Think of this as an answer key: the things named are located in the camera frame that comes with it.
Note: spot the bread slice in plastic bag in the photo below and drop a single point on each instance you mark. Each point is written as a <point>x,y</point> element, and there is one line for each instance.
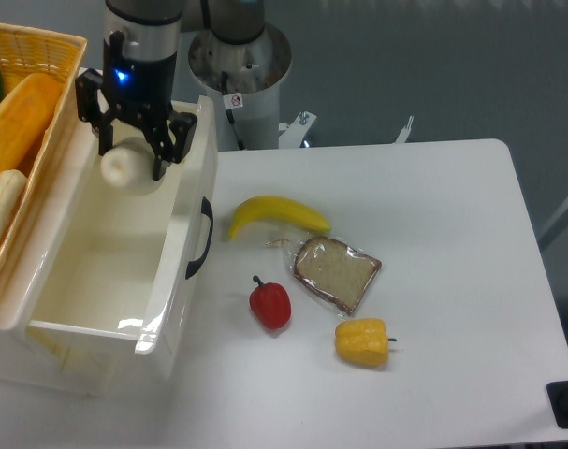
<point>332,271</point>

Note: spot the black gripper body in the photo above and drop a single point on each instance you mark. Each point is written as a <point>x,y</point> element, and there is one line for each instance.
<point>135,87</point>

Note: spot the yellow bell pepper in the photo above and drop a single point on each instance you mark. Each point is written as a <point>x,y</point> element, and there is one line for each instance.
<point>363,342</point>

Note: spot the yellow wicker basket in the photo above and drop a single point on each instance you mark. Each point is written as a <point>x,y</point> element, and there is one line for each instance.
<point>25,51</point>

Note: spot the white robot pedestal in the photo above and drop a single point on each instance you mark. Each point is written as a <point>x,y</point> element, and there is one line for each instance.
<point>243,81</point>

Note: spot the orange baguette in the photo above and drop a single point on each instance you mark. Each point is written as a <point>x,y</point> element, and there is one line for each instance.
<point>25,114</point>

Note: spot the cream peanut shaped toy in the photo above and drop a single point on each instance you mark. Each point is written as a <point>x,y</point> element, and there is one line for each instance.
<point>12,183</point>

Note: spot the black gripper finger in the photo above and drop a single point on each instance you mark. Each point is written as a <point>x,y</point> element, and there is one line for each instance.
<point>170,140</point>
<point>87,86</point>

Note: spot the white drawer cabinet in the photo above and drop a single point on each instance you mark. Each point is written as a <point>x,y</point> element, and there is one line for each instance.
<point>25,358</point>

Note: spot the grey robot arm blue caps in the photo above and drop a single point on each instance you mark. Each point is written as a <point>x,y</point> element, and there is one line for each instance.
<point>141,41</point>

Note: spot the black drawer handle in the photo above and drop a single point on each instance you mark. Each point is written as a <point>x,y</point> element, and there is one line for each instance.
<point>204,241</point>

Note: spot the yellow banana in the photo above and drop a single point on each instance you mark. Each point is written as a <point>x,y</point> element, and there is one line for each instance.
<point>279,208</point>

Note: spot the white table bracket left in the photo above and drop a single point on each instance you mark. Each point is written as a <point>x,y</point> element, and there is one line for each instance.
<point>297,133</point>

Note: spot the white table bracket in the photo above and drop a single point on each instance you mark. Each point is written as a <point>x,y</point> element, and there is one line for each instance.
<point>405,131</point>
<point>297,133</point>

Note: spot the red bell pepper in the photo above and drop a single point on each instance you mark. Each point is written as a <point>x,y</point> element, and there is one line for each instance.
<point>270,304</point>

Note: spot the white upper drawer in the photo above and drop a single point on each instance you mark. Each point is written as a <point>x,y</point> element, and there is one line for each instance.
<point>117,283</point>

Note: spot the white table bracket right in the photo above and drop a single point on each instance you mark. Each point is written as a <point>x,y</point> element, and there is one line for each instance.
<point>405,131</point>

